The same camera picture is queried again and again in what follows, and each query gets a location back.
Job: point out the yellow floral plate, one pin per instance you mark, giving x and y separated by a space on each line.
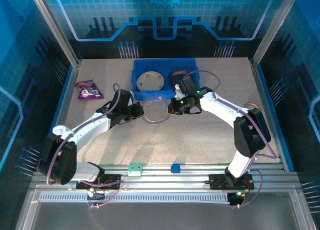
150 81

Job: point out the small black electronics box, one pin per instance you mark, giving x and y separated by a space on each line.
96 195
235 198

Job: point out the pinkish brown curved object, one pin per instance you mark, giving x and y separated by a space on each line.
250 104

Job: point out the transparent grey plate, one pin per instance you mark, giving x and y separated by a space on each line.
171 74
155 110

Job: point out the white blue ceramic cup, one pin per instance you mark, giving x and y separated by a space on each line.
60 130

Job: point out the aluminium frame post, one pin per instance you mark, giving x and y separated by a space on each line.
273 28
56 28

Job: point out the green block on rail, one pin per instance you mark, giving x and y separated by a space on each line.
135 168

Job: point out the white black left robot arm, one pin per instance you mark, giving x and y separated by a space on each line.
87 130

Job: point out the blue block on rail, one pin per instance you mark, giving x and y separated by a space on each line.
175 168

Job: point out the aluminium rail frame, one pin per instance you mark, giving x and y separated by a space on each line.
162 180

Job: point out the purple snack bag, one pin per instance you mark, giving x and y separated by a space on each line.
90 92

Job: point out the blue plastic bin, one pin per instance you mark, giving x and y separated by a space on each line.
162 64

